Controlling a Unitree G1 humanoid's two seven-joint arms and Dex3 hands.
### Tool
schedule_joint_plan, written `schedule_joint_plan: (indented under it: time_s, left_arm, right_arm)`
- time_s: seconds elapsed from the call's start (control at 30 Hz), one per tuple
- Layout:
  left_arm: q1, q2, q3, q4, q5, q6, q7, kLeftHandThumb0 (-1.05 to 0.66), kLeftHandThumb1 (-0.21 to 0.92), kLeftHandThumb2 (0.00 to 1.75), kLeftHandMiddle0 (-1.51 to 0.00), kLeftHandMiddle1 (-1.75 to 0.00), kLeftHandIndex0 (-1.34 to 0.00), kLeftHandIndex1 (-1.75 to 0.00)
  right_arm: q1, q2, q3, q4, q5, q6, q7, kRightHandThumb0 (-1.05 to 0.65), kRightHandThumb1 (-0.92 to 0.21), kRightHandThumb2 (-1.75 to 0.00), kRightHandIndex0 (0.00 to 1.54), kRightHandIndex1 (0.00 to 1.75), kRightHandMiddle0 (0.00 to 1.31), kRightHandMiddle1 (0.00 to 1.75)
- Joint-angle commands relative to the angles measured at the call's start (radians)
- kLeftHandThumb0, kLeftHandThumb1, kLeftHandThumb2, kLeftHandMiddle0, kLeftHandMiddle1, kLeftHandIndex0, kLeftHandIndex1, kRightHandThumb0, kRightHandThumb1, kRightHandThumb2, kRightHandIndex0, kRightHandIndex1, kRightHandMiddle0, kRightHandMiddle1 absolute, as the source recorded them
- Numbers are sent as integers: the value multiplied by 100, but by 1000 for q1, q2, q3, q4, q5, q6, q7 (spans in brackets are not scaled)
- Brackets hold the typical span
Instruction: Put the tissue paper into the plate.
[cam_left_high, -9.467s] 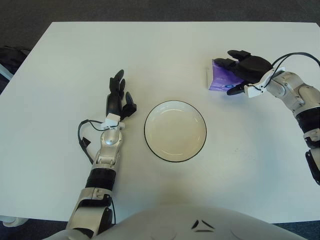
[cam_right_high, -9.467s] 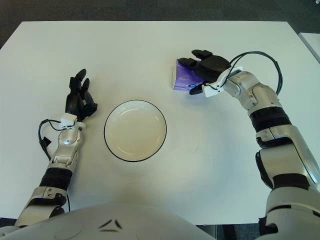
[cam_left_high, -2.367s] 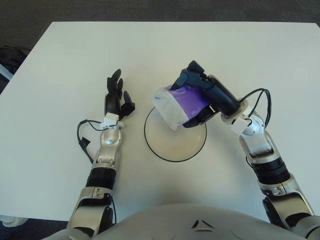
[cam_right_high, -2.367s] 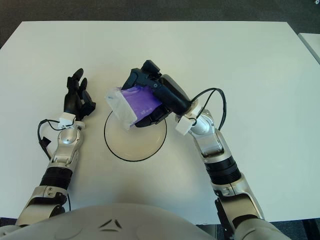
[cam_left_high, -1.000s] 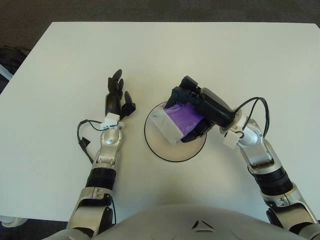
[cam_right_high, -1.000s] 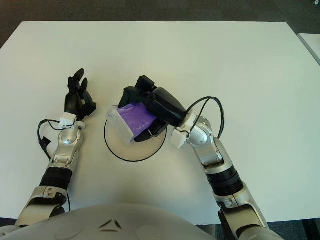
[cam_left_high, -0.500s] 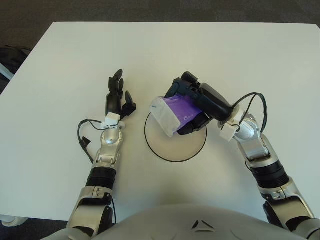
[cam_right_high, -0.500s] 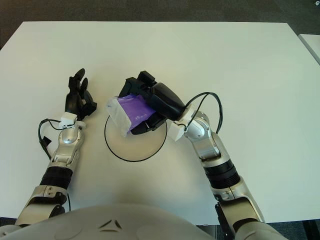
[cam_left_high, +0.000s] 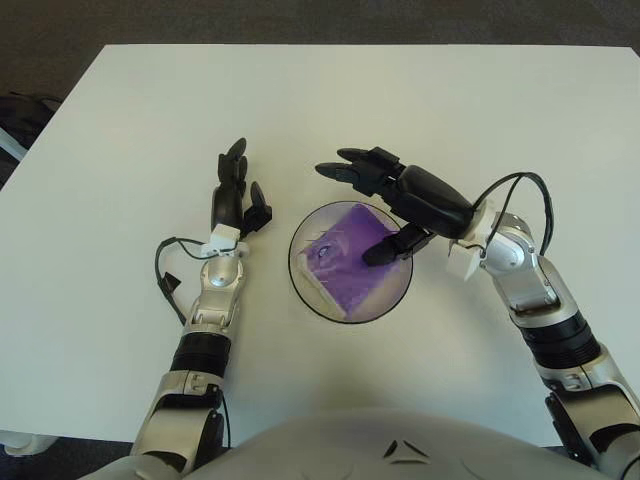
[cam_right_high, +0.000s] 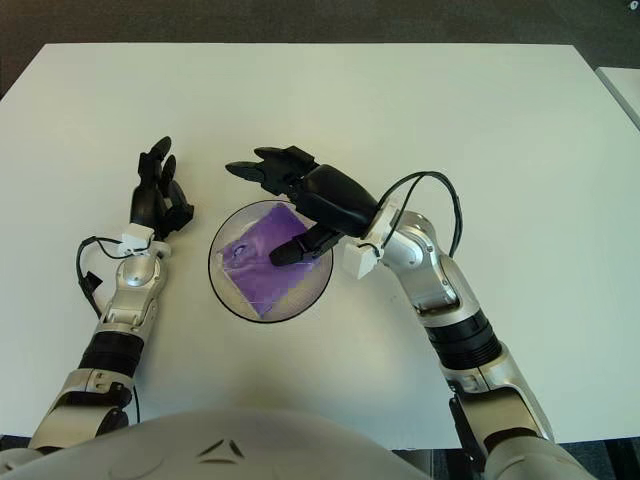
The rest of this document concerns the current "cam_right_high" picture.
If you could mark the white side table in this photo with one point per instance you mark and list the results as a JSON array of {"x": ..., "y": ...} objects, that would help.
[{"x": 627, "y": 85}]

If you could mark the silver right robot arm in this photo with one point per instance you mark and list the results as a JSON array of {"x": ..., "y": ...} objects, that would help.
[{"x": 450, "y": 290}]

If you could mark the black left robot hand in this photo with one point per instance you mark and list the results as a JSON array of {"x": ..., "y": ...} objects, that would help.
[{"x": 147, "y": 202}]

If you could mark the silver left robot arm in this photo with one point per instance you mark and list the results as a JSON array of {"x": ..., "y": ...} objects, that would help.
[{"x": 135, "y": 275}]

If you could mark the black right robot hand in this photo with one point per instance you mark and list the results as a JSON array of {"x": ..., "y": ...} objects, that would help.
[{"x": 340, "y": 200}]

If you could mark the small white floor object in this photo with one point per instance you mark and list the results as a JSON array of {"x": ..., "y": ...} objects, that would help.
[{"x": 632, "y": 5}]

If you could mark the purple tissue paper pack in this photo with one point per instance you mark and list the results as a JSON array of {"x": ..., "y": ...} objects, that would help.
[{"x": 260, "y": 280}]

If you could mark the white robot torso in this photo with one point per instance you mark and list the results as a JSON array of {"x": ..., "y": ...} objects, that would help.
[{"x": 225, "y": 445}]

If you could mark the white plate with black rim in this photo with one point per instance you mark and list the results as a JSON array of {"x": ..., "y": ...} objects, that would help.
[{"x": 300, "y": 300}]

